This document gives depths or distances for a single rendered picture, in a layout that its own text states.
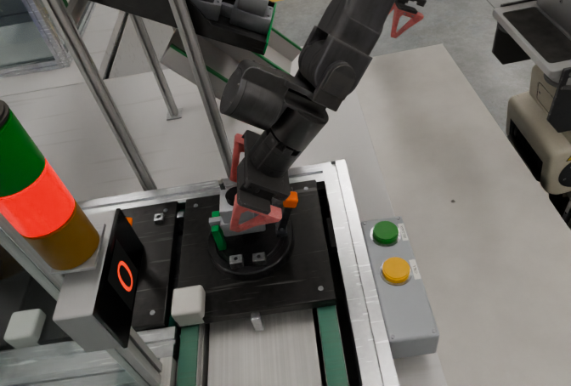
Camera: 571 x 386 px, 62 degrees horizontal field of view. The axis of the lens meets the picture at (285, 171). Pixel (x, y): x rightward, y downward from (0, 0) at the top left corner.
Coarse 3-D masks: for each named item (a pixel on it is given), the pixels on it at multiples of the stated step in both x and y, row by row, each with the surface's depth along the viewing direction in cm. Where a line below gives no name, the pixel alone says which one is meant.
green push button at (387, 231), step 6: (384, 222) 76; (390, 222) 76; (378, 228) 76; (384, 228) 75; (390, 228) 75; (396, 228) 75; (378, 234) 75; (384, 234) 75; (390, 234) 74; (396, 234) 74; (378, 240) 75; (384, 240) 74; (390, 240) 74
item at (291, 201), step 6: (294, 192) 70; (288, 198) 69; (294, 198) 69; (276, 204) 70; (282, 204) 70; (288, 204) 70; (294, 204) 70; (282, 210) 72; (288, 210) 71; (282, 216) 72; (288, 216) 72; (282, 222) 73; (282, 228) 74
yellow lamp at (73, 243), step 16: (80, 208) 42; (64, 224) 39; (80, 224) 41; (32, 240) 39; (48, 240) 39; (64, 240) 40; (80, 240) 41; (96, 240) 43; (48, 256) 41; (64, 256) 41; (80, 256) 42
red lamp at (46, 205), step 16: (48, 176) 37; (32, 192) 36; (48, 192) 37; (64, 192) 39; (0, 208) 36; (16, 208) 36; (32, 208) 36; (48, 208) 37; (64, 208) 39; (16, 224) 38; (32, 224) 37; (48, 224) 38
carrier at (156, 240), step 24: (144, 216) 85; (168, 216) 84; (144, 240) 81; (168, 240) 80; (144, 264) 77; (168, 264) 77; (144, 288) 74; (168, 288) 74; (144, 312) 71; (168, 312) 72
